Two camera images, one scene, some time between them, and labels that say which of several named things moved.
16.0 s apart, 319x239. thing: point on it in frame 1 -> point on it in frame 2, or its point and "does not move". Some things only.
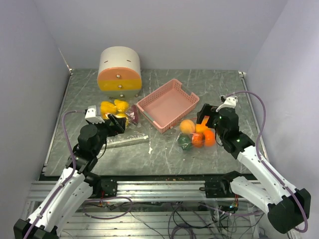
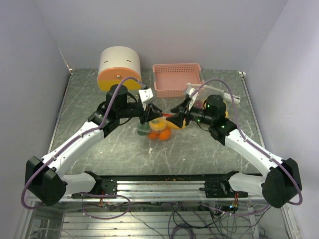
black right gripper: (209, 110) -> (178, 119)
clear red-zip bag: (193, 135) -> (158, 129)
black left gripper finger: (115, 123) -> (144, 118)
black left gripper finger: (121, 121) -> (153, 112)
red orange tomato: (210, 137) -> (165, 134)
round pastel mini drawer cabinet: (119, 74) does not move
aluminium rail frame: (155, 206) does not move
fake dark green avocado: (185, 142) -> (143, 129)
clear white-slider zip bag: (134, 130) -> (202, 92)
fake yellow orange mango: (201, 128) -> (170, 125)
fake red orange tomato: (198, 140) -> (154, 135)
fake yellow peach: (187, 126) -> (158, 124)
